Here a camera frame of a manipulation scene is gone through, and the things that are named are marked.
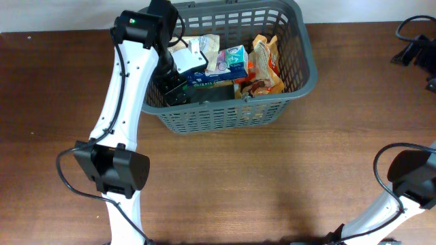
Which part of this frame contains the white plastic bag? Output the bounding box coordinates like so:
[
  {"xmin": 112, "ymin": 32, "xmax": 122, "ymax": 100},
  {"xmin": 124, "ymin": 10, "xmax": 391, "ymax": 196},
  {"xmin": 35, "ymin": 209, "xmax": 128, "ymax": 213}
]
[{"xmin": 168, "ymin": 34, "xmax": 220, "ymax": 71}]

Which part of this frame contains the blue carton box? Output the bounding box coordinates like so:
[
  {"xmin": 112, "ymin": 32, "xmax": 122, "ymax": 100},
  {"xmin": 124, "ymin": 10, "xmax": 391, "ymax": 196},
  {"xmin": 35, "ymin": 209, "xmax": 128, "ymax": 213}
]
[{"xmin": 187, "ymin": 45, "xmax": 249, "ymax": 87}]

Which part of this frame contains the grey plastic basket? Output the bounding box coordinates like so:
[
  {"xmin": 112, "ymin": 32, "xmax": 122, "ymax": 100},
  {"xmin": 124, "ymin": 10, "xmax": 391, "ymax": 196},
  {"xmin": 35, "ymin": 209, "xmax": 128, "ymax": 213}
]
[{"xmin": 142, "ymin": 0, "xmax": 318, "ymax": 133}]

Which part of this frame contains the orange snack bag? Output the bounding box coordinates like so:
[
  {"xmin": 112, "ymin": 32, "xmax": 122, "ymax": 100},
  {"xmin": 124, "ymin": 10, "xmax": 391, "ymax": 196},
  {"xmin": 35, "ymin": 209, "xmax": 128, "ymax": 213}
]
[{"xmin": 234, "ymin": 35, "xmax": 285, "ymax": 99}]

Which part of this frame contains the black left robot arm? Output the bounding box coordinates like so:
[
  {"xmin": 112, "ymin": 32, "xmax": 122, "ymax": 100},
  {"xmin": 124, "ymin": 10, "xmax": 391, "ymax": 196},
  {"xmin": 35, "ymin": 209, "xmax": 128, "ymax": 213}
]
[{"xmin": 71, "ymin": 1, "xmax": 208, "ymax": 244}]

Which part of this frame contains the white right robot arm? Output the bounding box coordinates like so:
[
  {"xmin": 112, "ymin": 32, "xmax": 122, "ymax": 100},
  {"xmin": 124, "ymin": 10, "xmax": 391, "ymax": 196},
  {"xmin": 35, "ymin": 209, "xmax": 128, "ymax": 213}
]
[{"xmin": 324, "ymin": 142, "xmax": 435, "ymax": 244}]

